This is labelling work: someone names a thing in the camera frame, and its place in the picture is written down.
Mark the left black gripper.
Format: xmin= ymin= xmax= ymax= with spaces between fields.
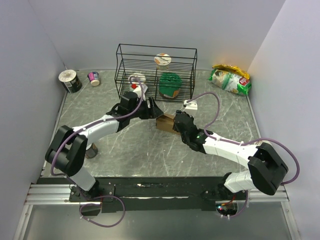
xmin=128 ymin=96 xmax=164 ymax=120

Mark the brown cardboard box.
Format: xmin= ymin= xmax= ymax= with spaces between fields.
xmin=156 ymin=113 xmax=180 ymax=135

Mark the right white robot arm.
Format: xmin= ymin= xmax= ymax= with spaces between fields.
xmin=173 ymin=110 xmax=289 ymax=200

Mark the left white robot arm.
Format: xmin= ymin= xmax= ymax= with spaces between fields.
xmin=45 ymin=91 xmax=164 ymax=201

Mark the green lid jar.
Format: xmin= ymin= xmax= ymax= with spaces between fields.
xmin=158 ymin=72 xmax=182 ymax=99

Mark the white yellow cup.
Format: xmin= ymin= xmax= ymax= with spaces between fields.
xmin=128 ymin=72 xmax=146 ymax=85

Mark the orange yogurt cup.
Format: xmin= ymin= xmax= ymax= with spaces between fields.
xmin=154 ymin=53 xmax=172 ymax=71

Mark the green chips bag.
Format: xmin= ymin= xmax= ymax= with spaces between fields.
xmin=208 ymin=68 xmax=252 ymax=96

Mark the small purple yogurt cup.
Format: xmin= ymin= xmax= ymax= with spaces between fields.
xmin=87 ymin=71 xmax=100 ymax=87

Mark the metal tin can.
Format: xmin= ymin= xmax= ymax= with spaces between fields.
xmin=85 ymin=143 xmax=98 ymax=159

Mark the yellow chips bag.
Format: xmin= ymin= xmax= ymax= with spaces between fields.
xmin=212 ymin=64 xmax=250 ymax=80

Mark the black can white lid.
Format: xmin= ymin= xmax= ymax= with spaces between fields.
xmin=58 ymin=69 xmax=82 ymax=93

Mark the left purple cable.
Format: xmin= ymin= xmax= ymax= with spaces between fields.
xmin=49 ymin=76 xmax=145 ymax=228

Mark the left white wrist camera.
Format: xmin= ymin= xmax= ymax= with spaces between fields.
xmin=130 ymin=83 xmax=148 ymax=101

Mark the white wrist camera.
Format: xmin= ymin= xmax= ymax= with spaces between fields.
xmin=130 ymin=83 xmax=148 ymax=101
xmin=183 ymin=100 xmax=198 ymax=115

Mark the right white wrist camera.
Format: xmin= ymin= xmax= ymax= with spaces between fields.
xmin=183 ymin=100 xmax=198 ymax=115

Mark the black wire rack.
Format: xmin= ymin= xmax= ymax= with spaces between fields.
xmin=114 ymin=43 xmax=198 ymax=102

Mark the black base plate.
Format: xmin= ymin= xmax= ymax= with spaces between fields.
xmin=68 ymin=176 xmax=251 ymax=217

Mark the aluminium rail frame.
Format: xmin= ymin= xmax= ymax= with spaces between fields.
xmin=13 ymin=184 xmax=301 ymax=240

